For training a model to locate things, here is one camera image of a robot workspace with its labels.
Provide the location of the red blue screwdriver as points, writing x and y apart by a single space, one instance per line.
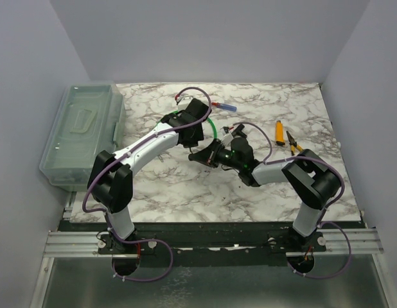
224 106

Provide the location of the translucent plastic storage box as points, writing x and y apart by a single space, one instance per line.
91 118

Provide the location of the yellow utility knife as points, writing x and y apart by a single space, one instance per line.
280 141

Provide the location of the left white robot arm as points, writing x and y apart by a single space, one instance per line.
111 179

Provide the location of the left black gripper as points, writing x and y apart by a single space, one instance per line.
197 136

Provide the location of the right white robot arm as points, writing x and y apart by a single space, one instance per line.
315 182

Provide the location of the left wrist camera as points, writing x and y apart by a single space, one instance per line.
183 101

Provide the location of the aluminium rail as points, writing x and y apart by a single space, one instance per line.
358 241

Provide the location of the black T-shaped tool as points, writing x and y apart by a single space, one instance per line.
238 132

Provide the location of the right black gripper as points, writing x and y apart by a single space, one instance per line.
209 155

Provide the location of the yellow handled pliers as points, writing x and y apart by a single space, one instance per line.
294 146

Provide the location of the green cable lock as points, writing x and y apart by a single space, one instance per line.
213 127

